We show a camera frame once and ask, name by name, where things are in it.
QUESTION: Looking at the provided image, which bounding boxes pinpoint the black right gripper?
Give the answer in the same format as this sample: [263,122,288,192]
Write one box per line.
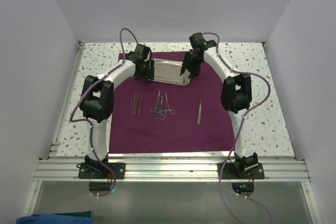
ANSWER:
[181,51,203,79]

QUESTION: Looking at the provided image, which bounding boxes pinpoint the stainless steel instrument tray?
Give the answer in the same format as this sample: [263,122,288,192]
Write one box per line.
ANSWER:
[153,58,190,86]

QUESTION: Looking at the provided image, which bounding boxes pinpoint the steel tweezers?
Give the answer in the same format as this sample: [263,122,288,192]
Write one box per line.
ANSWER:
[133,93,138,115]
[138,93,143,115]
[131,94,136,116]

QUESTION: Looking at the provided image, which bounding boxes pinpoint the steel clamp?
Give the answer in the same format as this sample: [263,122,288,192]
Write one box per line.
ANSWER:
[150,90,161,113]

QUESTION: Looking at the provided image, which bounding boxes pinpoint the purple surgical cloth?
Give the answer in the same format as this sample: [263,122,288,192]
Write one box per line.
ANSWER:
[109,63,234,154]

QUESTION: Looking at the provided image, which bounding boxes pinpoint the steel forceps with ring handles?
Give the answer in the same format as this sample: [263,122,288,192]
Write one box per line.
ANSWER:
[163,92,175,115]

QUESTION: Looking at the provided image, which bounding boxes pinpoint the steel scissors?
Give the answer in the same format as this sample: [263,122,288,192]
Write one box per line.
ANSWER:
[154,97,165,120]

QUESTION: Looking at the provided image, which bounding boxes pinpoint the steel scalpel handle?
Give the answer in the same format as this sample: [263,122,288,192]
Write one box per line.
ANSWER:
[197,100,202,125]

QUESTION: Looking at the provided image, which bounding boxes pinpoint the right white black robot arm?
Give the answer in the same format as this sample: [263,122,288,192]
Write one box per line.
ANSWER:
[180,33,258,179]

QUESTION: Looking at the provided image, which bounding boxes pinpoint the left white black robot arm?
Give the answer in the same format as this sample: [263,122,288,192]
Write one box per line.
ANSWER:
[75,44,154,178]

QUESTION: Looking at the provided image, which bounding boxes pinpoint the green cloth piece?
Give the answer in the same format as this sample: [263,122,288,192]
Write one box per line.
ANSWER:
[58,211,91,218]

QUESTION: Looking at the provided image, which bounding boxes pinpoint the blue cloth bundle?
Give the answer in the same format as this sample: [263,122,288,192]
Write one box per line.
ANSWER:
[16,214,94,224]

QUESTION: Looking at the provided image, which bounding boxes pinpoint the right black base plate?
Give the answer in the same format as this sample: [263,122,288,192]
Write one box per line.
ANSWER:
[217,163,265,180]

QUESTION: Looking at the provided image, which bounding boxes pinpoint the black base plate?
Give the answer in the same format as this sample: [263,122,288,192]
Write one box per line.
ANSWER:
[76,163,126,179]
[217,163,265,180]

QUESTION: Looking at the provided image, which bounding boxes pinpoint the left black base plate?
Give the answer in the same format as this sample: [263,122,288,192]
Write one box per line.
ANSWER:
[76,163,126,179]

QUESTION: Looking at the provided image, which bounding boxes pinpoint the aluminium left side rail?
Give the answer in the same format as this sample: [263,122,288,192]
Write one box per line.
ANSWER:
[46,41,86,159]

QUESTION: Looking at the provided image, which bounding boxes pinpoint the aluminium front rail frame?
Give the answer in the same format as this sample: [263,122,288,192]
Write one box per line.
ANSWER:
[24,152,322,223]

